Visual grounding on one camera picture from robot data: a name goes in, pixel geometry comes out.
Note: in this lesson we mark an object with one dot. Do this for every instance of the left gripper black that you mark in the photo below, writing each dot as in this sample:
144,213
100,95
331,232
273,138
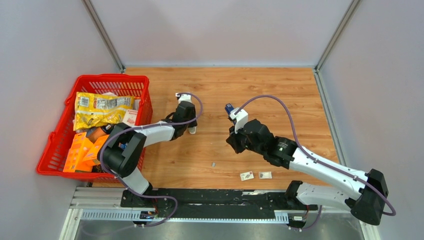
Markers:
194,123

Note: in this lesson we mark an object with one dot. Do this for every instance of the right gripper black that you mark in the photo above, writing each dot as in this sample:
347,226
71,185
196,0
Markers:
233,139

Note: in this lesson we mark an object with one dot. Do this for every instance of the grey white stapler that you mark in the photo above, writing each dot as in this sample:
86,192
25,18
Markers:
192,130

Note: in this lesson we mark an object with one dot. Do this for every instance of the blue black stapler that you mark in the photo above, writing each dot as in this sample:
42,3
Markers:
229,108

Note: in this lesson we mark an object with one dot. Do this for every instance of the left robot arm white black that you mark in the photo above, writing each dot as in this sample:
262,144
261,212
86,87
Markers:
121,153

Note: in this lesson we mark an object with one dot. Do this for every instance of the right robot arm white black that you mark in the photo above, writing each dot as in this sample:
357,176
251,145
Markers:
362,193

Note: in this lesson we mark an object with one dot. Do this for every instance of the small grey staple box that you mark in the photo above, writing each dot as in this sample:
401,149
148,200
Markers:
265,175

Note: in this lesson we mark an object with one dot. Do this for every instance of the staple box with red mark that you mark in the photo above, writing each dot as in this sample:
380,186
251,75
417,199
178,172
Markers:
246,176

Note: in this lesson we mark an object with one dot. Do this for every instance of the pink white small box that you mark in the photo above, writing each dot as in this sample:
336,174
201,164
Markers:
130,117

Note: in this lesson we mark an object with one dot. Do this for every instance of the yellow snack bag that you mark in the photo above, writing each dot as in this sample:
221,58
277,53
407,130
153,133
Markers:
97,110

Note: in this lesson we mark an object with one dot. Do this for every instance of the orange box right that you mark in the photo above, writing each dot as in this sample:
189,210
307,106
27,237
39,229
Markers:
91,158

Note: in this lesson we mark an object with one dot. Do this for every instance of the orange box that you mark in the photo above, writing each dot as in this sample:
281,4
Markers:
79,148
91,158

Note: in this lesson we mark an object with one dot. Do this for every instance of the orange box left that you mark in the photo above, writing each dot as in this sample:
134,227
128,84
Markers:
79,148

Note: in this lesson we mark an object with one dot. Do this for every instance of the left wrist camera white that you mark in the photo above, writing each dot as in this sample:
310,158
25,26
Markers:
183,97

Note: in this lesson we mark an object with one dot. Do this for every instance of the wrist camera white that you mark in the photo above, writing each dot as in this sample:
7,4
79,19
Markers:
239,117
183,97

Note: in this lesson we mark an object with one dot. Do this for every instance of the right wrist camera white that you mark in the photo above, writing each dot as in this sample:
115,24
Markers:
239,117

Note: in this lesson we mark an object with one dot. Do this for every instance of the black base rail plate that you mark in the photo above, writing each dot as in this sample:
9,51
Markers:
215,203

